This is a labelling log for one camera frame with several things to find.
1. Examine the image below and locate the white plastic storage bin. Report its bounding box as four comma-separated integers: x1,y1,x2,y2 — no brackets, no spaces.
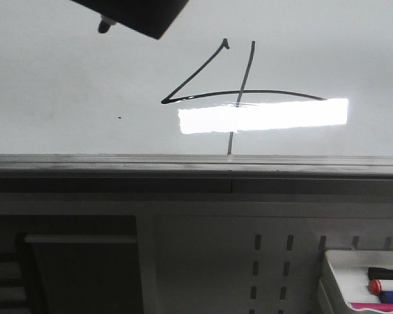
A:
317,250,393,313

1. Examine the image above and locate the grey aluminium whiteboard tray ledge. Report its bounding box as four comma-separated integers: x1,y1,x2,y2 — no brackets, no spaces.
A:
0,154,393,195

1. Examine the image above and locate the dark cabinet with shelf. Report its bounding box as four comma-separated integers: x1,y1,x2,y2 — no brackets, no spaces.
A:
0,215,143,313

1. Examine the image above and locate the white whiteboard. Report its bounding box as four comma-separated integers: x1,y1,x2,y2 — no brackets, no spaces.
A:
0,1,393,156

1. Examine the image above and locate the white whiteboard marker with tape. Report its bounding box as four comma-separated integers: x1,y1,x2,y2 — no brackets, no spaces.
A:
98,15,117,34

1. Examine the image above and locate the red capped marker in bin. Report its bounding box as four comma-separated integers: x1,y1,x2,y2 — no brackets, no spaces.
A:
368,279,393,295

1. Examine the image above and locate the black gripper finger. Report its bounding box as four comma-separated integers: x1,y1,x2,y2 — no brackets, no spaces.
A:
76,0,188,40

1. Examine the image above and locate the pink item in bin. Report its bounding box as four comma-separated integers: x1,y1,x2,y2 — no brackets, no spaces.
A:
350,302,393,312

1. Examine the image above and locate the white perforated panel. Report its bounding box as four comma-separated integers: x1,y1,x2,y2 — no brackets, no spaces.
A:
136,201,393,313

